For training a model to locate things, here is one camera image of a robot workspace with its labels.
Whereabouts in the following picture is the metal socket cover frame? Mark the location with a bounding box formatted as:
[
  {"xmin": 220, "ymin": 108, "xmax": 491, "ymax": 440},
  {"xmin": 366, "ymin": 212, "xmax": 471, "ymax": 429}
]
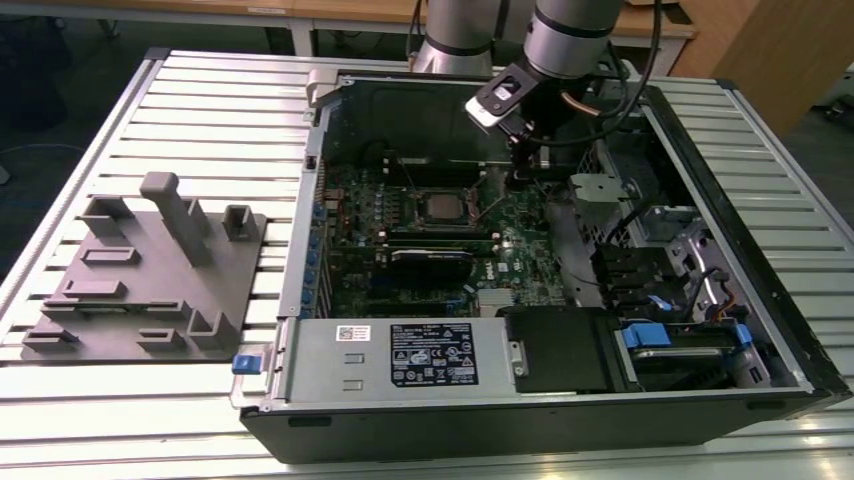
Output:
[{"xmin": 465, "ymin": 164, "xmax": 493, "ymax": 224}]

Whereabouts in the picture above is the silver topped CPU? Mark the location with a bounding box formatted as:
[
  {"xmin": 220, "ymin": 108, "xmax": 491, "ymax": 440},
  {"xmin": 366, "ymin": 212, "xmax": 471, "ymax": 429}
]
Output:
[{"xmin": 426, "ymin": 193, "xmax": 465, "ymax": 220}]

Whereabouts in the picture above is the black RAM slot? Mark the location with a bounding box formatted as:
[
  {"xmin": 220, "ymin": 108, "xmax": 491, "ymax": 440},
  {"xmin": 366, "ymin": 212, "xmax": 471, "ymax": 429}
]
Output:
[{"xmin": 386, "ymin": 227, "xmax": 495, "ymax": 238}]

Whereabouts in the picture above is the CPU socket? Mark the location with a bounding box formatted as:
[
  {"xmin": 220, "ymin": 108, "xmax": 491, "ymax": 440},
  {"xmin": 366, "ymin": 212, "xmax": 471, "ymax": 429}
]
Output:
[{"xmin": 410, "ymin": 186, "xmax": 486, "ymax": 233}]

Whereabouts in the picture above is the green motherboard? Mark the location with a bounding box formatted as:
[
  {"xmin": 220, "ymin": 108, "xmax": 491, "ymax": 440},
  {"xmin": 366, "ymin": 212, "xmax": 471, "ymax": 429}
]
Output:
[{"xmin": 318, "ymin": 162, "xmax": 583, "ymax": 320}]

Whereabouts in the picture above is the wooden top desk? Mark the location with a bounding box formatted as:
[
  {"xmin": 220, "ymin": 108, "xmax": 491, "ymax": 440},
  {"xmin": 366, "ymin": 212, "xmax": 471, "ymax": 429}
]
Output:
[
  {"xmin": 293, "ymin": 0, "xmax": 699, "ymax": 76},
  {"xmin": 0, "ymin": 0, "xmax": 315, "ymax": 57}
]

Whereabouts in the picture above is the perforated metal drive cage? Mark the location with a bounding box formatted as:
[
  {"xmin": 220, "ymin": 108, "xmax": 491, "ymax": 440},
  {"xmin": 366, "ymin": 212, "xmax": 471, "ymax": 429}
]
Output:
[{"xmin": 590, "ymin": 112, "xmax": 709, "ymax": 251}]

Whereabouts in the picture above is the black graphics card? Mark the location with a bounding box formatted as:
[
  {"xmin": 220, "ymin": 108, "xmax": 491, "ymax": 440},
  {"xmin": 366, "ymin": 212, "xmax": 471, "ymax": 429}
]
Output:
[{"xmin": 389, "ymin": 246, "xmax": 479, "ymax": 287}]

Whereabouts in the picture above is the wooden cabinet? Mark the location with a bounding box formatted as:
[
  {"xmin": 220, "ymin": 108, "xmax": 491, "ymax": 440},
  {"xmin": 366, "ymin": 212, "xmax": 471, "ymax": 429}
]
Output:
[{"xmin": 670, "ymin": 0, "xmax": 854, "ymax": 139}]

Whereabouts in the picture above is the silver chipset heat sink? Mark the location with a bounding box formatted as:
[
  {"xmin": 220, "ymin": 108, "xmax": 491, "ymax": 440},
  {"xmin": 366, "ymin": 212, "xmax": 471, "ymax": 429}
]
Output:
[{"xmin": 479, "ymin": 287, "xmax": 521, "ymax": 307}]

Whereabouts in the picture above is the blue disk carrier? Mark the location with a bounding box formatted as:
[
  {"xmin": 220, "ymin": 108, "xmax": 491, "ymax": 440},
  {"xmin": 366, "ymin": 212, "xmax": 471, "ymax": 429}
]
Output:
[{"xmin": 617, "ymin": 322, "xmax": 754, "ymax": 394}]

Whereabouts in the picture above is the black plastic shroud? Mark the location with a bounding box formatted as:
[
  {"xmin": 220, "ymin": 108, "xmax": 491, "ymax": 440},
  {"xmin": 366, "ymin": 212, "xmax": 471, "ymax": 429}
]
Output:
[{"xmin": 497, "ymin": 305, "xmax": 629, "ymax": 396}]

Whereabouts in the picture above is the grey power supply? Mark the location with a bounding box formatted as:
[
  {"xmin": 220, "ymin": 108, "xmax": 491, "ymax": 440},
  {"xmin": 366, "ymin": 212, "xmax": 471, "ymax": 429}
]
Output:
[{"xmin": 284, "ymin": 317, "xmax": 521, "ymax": 405}]

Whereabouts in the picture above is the black open PC case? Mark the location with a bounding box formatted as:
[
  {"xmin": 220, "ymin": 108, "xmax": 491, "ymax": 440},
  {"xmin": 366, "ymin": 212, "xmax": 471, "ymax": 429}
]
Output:
[{"xmin": 228, "ymin": 67, "xmax": 854, "ymax": 465}]

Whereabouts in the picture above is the grey parts rack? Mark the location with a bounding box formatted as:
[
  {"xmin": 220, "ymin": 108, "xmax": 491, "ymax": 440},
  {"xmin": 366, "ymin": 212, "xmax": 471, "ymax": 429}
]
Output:
[{"xmin": 19, "ymin": 171, "xmax": 270, "ymax": 362}]

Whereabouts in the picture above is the copper coloured hose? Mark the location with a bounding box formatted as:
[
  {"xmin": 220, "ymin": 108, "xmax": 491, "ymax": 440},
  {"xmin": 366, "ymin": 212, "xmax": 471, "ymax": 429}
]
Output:
[{"xmin": 562, "ymin": 88, "xmax": 601, "ymax": 120}]

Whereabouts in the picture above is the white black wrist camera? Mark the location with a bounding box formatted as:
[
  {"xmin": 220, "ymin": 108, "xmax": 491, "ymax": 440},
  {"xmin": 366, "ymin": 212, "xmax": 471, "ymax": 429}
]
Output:
[{"xmin": 465, "ymin": 64, "xmax": 535, "ymax": 129}]

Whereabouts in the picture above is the silver metal bracket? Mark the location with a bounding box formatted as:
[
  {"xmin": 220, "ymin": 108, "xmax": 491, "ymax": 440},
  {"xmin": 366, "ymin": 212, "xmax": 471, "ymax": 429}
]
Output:
[{"xmin": 567, "ymin": 172, "xmax": 639, "ymax": 205}]

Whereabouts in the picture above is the black camera cable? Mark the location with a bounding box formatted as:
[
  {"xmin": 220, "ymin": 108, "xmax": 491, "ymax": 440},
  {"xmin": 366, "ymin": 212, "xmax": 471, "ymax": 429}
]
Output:
[{"xmin": 526, "ymin": 0, "xmax": 666, "ymax": 149}]

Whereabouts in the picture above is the black internal cable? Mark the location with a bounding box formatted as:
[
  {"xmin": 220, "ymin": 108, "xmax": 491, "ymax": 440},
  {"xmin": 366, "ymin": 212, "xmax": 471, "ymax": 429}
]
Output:
[{"xmin": 603, "ymin": 187, "xmax": 647, "ymax": 251}]

